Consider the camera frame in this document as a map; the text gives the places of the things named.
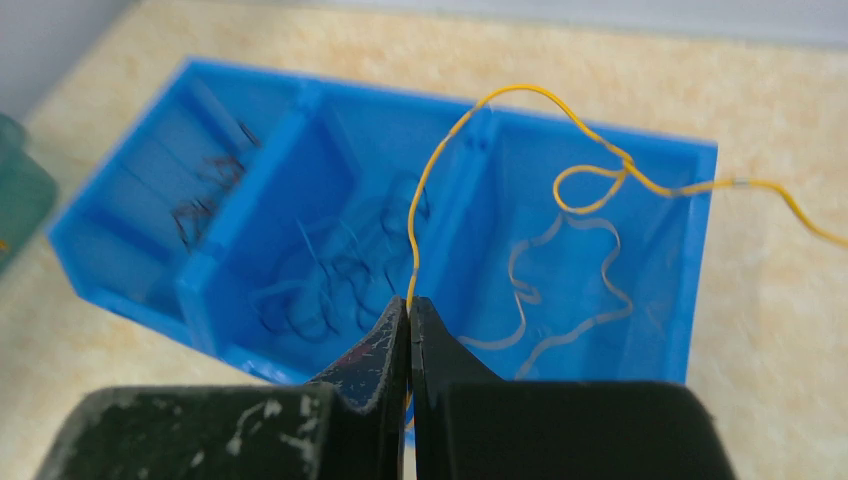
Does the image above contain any dark brown cable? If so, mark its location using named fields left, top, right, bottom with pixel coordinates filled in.
left=170, top=122, right=263, bottom=253

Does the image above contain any teal transparent plastic tray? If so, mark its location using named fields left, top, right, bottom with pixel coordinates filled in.
left=1, top=113, right=58, bottom=273

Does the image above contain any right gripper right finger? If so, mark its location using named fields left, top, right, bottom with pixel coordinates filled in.
left=409, top=297, right=734, bottom=479

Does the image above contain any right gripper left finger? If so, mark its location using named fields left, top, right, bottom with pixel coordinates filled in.
left=37, top=297, right=408, bottom=479

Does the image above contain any dark blue cable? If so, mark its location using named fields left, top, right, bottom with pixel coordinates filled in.
left=251, top=172, right=432, bottom=346

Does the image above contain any blue three-compartment bin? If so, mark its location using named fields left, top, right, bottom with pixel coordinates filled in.
left=49, top=58, right=717, bottom=384

